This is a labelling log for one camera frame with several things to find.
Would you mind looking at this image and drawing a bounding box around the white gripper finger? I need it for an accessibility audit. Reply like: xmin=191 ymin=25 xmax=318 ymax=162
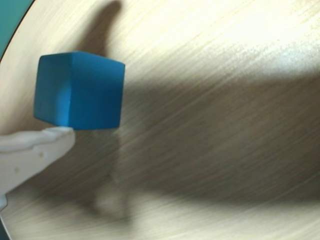
xmin=0 ymin=126 xmax=76 ymax=212

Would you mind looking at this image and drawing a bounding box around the blue cube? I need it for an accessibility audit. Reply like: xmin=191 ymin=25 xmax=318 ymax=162
xmin=33 ymin=50 xmax=126 ymax=131

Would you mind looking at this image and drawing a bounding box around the teal plastic box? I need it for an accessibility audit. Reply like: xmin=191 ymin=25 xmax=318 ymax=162
xmin=0 ymin=0 xmax=36 ymax=60

